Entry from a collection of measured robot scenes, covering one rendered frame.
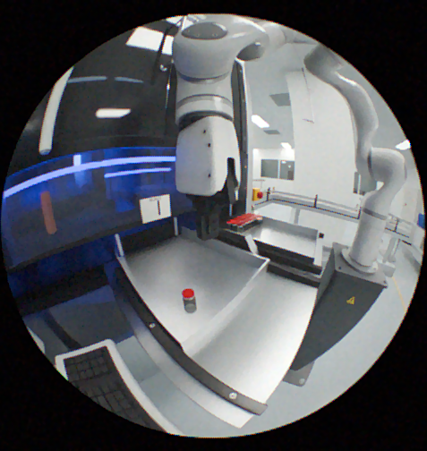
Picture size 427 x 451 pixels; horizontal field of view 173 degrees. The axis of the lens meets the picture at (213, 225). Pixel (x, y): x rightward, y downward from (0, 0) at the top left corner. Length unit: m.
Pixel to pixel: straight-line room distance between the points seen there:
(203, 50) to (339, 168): 1.96
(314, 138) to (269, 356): 2.08
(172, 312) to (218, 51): 0.37
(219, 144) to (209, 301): 0.25
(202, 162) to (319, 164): 1.90
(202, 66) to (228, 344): 0.35
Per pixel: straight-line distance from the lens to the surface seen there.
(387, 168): 0.56
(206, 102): 0.19
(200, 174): 0.17
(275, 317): 0.28
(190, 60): 0.18
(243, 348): 0.24
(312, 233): 0.66
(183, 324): 0.26
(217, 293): 0.30
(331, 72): 0.58
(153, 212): 0.38
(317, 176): 2.00
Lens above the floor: 1.10
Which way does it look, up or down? 20 degrees down
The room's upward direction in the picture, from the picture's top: straight up
